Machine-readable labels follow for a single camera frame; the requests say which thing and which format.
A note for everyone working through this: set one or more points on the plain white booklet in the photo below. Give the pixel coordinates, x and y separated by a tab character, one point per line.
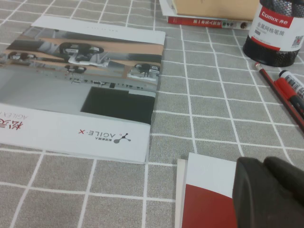
180	190

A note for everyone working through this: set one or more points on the red black striped pencil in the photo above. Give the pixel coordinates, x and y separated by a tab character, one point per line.
268	80

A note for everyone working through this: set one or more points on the red spine book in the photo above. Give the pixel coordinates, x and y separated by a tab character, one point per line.
190	21

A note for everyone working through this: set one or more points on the red and white booklet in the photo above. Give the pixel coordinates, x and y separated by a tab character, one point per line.
206	206

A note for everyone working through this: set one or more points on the slim red cap marker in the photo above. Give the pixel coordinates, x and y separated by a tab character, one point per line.
283	86

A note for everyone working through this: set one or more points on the white book with tan print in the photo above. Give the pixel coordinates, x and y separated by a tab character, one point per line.
213	9

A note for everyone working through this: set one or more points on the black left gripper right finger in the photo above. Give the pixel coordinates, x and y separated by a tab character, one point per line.
289	175

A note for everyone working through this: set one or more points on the grey checked tablecloth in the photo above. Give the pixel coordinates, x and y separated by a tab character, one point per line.
213	95

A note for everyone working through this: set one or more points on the black mesh pen holder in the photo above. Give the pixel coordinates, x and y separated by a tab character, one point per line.
268	35

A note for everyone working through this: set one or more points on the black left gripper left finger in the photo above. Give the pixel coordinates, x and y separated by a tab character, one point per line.
256	202

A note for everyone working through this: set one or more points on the AgileX photo cover brochure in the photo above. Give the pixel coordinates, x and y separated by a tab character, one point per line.
71	71

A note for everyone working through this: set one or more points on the thick black cap marker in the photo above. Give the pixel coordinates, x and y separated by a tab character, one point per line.
294	82

